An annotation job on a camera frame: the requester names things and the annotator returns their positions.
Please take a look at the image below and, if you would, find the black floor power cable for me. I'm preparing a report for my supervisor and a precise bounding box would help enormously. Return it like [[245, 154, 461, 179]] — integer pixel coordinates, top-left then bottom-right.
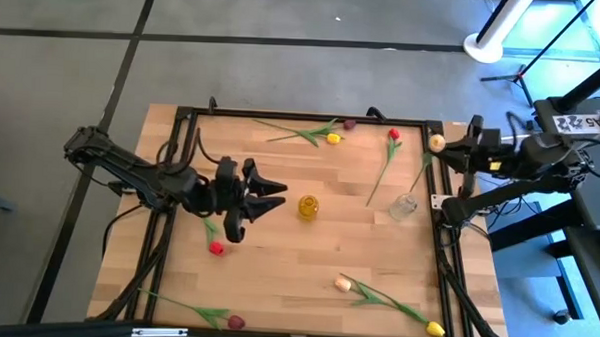
[[100, 201, 148, 259]]

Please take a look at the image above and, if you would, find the yellow glass vase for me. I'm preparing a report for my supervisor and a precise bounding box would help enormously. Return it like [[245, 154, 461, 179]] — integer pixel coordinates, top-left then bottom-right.
[[297, 193, 321, 223]]

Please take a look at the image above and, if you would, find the yellow artificial tulip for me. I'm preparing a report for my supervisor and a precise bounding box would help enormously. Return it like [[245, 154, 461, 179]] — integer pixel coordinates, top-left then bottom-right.
[[336, 272, 448, 337], [252, 117, 344, 149]]

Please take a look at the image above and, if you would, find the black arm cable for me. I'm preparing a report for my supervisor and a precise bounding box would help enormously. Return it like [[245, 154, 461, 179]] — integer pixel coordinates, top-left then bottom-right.
[[502, 110, 600, 180], [154, 125, 225, 170]]

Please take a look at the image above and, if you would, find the white printed label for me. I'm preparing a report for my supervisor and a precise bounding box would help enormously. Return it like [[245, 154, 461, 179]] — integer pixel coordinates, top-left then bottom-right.
[[550, 112, 600, 136]]

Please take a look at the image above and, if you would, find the peach artificial tulip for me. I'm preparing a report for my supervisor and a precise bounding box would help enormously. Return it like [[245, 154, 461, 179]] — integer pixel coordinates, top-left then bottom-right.
[[332, 276, 430, 324]]

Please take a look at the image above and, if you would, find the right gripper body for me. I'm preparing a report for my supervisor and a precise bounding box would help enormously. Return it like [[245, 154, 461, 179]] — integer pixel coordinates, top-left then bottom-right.
[[451, 113, 518, 200]]

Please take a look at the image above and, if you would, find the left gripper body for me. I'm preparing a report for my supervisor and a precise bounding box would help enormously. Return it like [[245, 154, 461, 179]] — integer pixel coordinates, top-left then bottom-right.
[[204, 155, 254, 245]]

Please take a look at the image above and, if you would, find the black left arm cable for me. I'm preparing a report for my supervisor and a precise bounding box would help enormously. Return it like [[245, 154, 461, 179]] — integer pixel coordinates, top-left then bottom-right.
[[154, 125, 225, 170]]

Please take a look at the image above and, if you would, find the white round stand base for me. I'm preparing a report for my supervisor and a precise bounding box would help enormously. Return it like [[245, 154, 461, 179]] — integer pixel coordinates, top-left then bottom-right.
[[462, 0, 537, 67]]

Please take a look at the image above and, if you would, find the dark red artificial tulip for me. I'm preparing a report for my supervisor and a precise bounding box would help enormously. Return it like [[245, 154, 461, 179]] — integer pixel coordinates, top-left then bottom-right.
[[137, 288, 248, 333]]

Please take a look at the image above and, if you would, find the black metal table frame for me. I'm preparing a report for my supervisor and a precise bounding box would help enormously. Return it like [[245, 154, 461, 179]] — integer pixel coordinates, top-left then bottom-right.
[[88, 91, 516, 337]]

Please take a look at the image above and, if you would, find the dark maroon artificial tulip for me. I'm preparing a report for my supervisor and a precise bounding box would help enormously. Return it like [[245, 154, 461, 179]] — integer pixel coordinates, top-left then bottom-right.
[[266, 115, 358, 146]]

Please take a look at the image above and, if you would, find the clear glass vase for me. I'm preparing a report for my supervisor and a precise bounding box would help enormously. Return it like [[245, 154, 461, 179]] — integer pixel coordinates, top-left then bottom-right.
[[388, 191, 419, 223]]

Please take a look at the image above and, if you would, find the black desk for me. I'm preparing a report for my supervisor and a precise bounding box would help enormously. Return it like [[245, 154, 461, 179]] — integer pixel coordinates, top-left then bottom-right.
[[484, 92, 600, 330]]

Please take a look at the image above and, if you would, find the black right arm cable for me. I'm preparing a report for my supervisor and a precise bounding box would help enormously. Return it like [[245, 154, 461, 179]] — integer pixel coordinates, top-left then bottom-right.
[[502, 110, 600, 180]]

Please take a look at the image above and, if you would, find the black tripod stand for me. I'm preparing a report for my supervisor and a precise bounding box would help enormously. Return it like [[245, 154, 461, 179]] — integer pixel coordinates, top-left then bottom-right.
[[478, 0, 600, 111]]

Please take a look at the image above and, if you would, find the black diagonal pole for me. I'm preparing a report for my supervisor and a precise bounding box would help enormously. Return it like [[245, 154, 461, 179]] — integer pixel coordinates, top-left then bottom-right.
[[556, 61, 600, 115]]

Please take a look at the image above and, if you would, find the cream artificial tulip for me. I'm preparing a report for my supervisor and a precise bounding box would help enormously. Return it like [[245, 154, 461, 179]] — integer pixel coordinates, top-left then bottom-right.
[[408, 132, 447, 196]]

